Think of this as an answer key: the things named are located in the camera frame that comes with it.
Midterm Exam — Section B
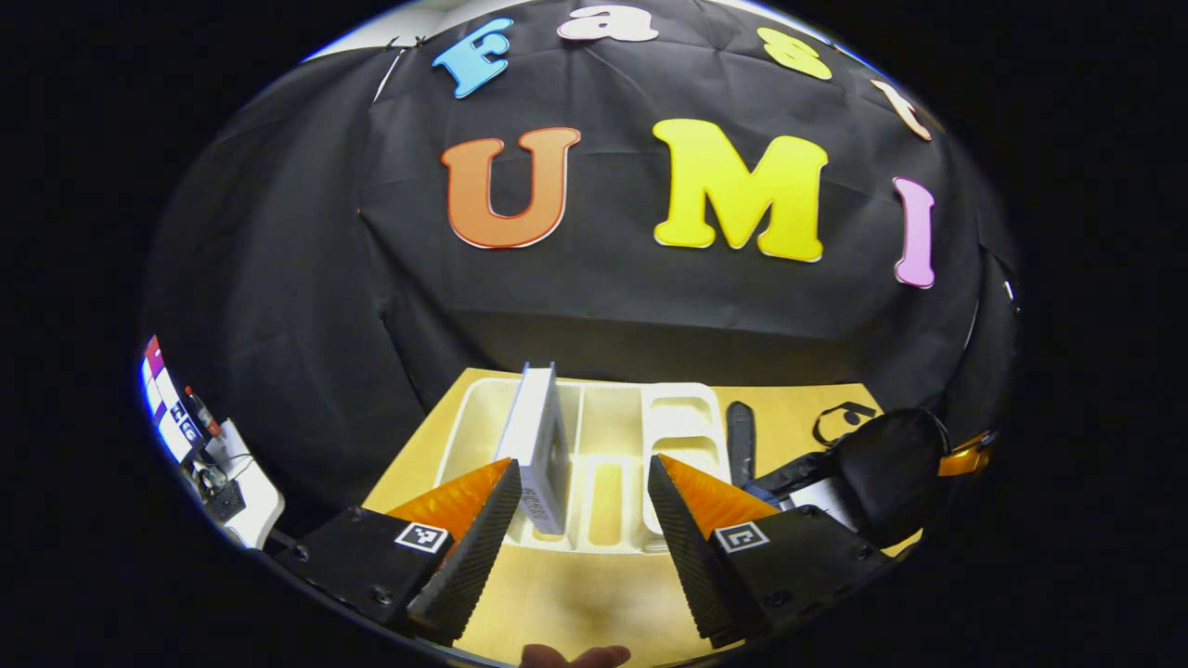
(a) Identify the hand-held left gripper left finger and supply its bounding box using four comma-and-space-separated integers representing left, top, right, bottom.
272, 456, 524, 648

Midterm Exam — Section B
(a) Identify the white plastic device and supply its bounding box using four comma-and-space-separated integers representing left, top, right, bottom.
200, 417, 286, 550

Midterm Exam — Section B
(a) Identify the bright coloured screen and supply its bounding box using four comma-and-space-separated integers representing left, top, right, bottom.
139, 336, 203, 465

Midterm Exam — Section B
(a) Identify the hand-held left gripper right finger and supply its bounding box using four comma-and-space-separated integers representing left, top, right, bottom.
646, 452, 898, 651

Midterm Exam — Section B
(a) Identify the white plastic bookshelf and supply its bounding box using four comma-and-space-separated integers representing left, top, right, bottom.
434, 376, 734, 556

